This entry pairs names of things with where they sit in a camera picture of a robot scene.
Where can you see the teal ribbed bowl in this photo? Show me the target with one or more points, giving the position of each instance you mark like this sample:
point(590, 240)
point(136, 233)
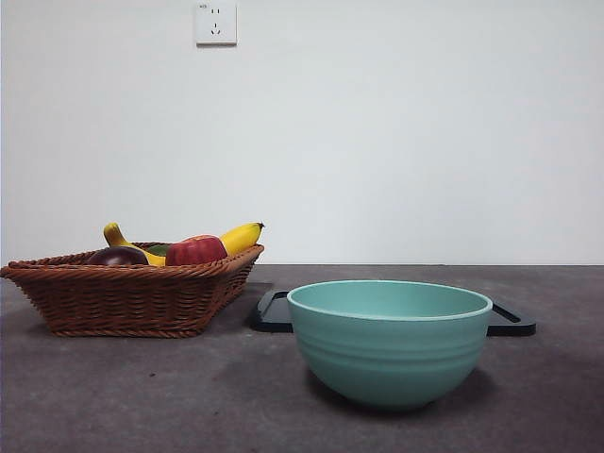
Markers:
point(387, 358)

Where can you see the dark purple plum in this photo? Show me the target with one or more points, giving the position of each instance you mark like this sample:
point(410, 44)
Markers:
point(118, 257)

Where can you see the yellow banana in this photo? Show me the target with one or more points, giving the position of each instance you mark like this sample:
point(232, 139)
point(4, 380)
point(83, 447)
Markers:
point(243, 236)

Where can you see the black rectangular tray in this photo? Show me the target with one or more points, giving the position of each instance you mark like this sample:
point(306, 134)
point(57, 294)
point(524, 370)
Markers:
point(269, 323)

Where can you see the red apple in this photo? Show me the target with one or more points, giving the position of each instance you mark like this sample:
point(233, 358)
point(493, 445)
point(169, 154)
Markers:
point(196, 252)

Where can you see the green fruit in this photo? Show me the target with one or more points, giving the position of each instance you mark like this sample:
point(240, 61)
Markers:
point(158, 249)

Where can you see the brown wicker basket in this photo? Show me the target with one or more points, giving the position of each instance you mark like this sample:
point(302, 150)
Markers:
point(118, 302)

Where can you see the white wall socket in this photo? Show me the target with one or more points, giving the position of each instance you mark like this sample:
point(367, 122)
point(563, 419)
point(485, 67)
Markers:
point(217, 23)

